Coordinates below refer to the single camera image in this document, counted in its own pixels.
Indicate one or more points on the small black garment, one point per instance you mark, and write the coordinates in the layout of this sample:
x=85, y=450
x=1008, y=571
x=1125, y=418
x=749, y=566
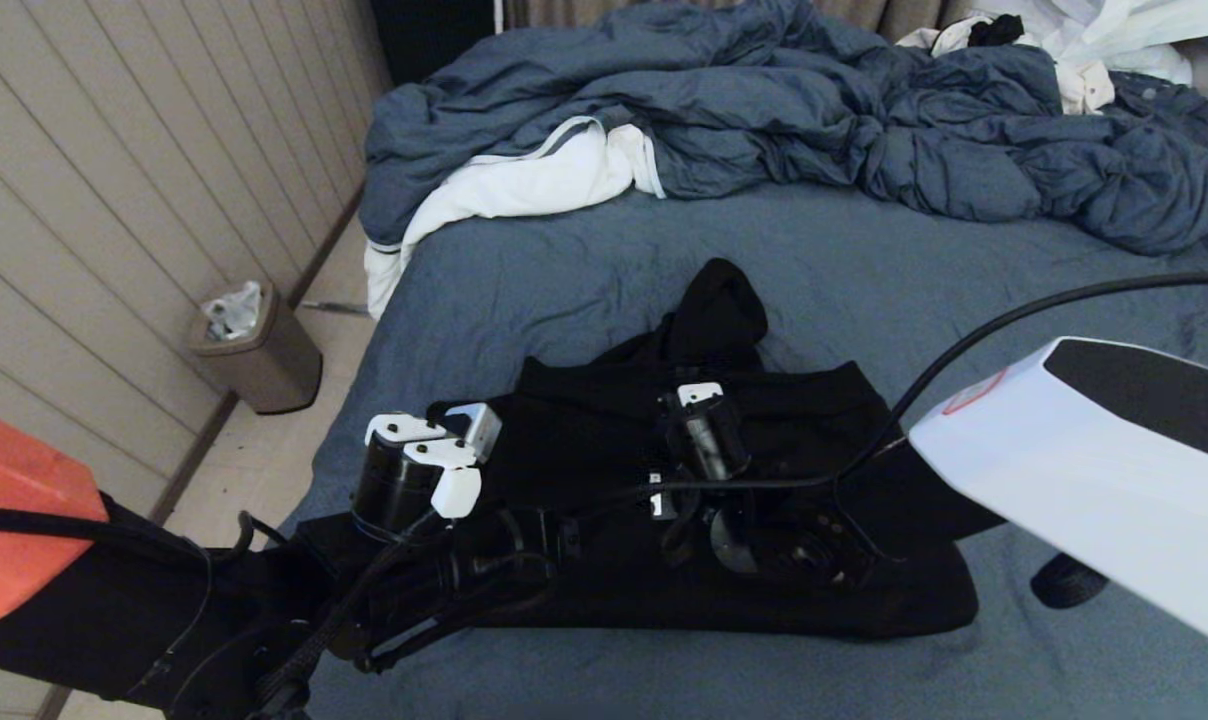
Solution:
x=999, y=28

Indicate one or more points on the blue bed sheet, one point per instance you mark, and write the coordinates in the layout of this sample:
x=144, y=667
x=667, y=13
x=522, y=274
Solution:
x=964, y=300

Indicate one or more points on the grey metal rod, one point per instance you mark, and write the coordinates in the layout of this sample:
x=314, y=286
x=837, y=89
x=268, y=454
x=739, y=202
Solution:
x=334, y=304

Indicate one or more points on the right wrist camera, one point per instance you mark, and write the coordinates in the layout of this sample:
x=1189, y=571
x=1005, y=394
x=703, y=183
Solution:
x=709, y=430

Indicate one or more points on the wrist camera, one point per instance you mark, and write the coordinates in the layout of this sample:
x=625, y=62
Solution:
x=709, y=430
x=419, y=470

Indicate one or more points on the beige curtain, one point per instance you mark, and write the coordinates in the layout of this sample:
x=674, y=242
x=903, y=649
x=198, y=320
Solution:
x=894, y=15

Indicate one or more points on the brown trash bin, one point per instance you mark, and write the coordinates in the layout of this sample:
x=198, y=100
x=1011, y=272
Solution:
x=274, y=360

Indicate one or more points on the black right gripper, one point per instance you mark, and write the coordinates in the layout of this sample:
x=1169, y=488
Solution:
x=774, y=540

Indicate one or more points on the white plastic bin liner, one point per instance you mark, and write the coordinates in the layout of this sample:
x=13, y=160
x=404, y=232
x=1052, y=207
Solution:
x=232, y=312

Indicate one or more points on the blue denim garment with buttons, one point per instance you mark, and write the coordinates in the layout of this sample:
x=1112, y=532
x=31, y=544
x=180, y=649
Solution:
x=1174, y=100

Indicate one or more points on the black zip hoodie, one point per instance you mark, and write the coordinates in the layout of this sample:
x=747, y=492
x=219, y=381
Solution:
x=584, y=430

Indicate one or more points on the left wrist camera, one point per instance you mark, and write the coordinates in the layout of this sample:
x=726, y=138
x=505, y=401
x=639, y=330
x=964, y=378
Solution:
x=419, y=470

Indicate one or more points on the cream garment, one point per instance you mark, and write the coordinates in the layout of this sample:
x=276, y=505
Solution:
x=1089, y=90

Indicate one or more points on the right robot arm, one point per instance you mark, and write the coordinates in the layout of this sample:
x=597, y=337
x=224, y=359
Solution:
x=1084, y=470

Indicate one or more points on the black furniture piece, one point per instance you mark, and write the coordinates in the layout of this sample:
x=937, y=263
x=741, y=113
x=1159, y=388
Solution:
x=434, y=30

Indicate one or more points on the rumpled blue duvet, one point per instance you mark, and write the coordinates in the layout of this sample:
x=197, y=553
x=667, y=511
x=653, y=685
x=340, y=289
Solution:
x=764, y=100

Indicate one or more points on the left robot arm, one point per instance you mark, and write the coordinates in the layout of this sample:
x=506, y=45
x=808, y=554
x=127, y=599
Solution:
x=114, y=600

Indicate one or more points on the white clothes pile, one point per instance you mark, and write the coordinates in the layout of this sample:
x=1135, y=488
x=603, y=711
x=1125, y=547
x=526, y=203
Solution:
x=1039, y=15

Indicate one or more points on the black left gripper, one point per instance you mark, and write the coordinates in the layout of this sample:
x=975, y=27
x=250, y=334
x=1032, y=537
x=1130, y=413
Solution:
x=464, y=580

